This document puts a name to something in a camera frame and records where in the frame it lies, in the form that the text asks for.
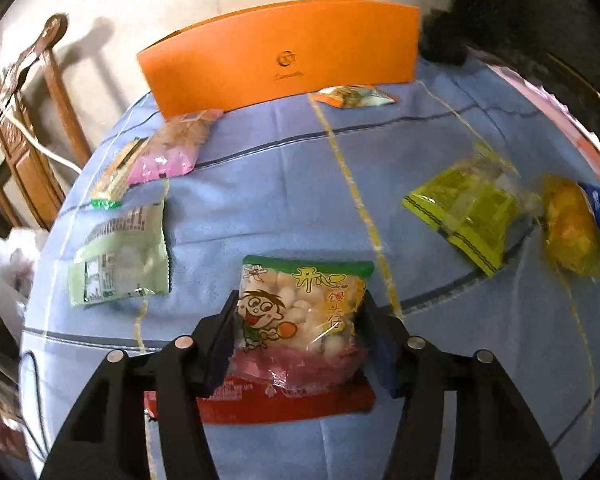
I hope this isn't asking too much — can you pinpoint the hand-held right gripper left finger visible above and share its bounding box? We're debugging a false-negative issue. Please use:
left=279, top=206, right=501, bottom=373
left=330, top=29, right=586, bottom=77
left=40, top=289, right=242, bottom=480

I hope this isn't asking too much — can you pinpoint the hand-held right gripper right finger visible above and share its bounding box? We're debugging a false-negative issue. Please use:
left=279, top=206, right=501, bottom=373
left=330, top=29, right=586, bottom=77
left=360, top=287, right=564, bottom=480

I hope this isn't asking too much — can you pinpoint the cartoon print puff snack packet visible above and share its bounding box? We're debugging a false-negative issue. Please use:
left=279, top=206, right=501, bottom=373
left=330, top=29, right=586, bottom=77
left=230, top=255, right=376, bottom=399

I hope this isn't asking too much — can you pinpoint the orange cardboard box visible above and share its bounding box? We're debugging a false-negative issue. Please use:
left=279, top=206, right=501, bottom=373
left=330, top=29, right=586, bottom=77
left=136, top=0, right=421, bottom=120

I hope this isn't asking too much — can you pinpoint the red snack packet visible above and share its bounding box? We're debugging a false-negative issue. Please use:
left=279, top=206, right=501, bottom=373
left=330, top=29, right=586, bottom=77
left=145, top=374, right=377, bottom=426

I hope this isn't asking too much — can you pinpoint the light green snack packet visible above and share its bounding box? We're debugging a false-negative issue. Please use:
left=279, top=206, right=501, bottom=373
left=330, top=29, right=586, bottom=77
left=67, top=199, right=171, bottom=308

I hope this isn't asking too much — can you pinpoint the yellow green clear packet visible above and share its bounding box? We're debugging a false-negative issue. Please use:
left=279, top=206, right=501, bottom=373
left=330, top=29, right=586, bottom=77
left=402, top=147, right=537, bottom=277

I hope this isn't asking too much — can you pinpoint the blue quilted cloth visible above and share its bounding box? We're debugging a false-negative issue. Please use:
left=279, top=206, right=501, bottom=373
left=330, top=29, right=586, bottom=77
left=17, top=55, right=600, bottom=480

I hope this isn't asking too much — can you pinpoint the pink snack packet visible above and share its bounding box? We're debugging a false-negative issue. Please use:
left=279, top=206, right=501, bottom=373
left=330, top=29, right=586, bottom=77
left=125, top=109, right=225, bottom=185

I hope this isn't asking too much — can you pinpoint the green-tipped brown packet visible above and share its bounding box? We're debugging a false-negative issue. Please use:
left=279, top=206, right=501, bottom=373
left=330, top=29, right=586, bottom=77
left=90, top=137, right=149, bottom=210

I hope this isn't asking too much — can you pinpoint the orange yellow snack packet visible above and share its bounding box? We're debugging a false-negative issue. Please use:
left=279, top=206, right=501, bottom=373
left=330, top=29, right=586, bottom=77
left=536, top=172, right=600, bottom=277

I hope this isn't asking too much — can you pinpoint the white plastic bag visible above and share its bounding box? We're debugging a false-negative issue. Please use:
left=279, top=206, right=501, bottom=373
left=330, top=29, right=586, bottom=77
left=0, top=227, right=49, bottom=327

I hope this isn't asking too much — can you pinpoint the small orange green packet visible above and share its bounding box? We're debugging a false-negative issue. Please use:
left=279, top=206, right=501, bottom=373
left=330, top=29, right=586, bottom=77
left=312, top=85, right=397, bottom=110

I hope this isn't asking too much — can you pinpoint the wooden chair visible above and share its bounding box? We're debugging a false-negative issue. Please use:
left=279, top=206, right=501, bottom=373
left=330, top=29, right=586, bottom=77
left=0, top=14, right=94, bottom=235

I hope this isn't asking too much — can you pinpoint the pink printed cloth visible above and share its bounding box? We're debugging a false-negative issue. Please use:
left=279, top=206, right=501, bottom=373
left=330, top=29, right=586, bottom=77
left=484, top=59, right=600, bottom=187

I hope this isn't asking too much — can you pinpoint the person's dark clothing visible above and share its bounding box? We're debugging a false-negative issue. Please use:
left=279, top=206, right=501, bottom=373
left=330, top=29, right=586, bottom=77
left=417, top=0, right=600, bottom=122

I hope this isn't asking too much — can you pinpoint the white cable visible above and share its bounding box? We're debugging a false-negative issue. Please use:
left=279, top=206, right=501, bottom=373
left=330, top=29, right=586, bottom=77
left=0, top=57, right=84, bottom=174

